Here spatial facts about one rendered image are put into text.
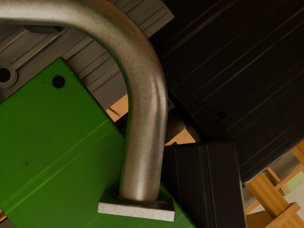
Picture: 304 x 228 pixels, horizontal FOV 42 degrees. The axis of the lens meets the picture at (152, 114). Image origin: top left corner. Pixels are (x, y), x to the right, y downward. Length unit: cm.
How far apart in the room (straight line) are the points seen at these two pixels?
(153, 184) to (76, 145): 7
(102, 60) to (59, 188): 11
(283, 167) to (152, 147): 964
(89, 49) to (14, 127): 9
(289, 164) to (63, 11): 973
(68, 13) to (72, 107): 8
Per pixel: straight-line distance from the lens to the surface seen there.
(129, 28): 29
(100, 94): 92
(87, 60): 35
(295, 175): 932
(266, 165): 39
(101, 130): 32
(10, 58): 36
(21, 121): 33
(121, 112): 120
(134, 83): 29
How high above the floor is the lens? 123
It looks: 14 degrees down
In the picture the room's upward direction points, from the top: 142 degrees clockwise
